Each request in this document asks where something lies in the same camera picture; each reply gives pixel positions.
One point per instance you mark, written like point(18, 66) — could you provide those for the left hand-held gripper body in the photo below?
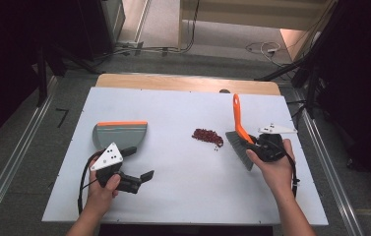
point(107, 158)

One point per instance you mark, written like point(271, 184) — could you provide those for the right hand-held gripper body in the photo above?
point(268, 147)

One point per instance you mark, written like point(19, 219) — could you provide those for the grey dustpan with orange lip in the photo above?
point(120, 134)

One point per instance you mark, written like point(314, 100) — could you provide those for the scatter of red beans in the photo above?
point(206, 135)

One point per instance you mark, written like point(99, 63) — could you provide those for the person's right hand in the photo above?
point(276, 173)

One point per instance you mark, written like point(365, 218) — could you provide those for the person's left hand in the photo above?
point(99, 200)

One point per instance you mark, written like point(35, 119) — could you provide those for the white board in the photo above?
point(179, 196)

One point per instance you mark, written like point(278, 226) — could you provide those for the dark table grommet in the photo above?
point(224, 91)

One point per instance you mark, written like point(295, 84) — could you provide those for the black tripod stand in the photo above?
point(42, 78)
point(311, 85)

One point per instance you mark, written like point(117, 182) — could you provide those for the wooden table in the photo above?
point(173, 83)

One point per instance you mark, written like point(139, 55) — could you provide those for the grey power strip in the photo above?
point(130, 44)

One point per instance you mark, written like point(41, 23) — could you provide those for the black curtain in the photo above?
point(363, 82)
point(6, 49)

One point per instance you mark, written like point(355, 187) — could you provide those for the beige wooden furniture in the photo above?
point(238, 14)

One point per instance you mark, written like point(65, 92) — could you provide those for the grey cabinet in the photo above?
point(115, 16)

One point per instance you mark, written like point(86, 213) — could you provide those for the aluminium floor rail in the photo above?
point(330, 183)
point(15, 154)

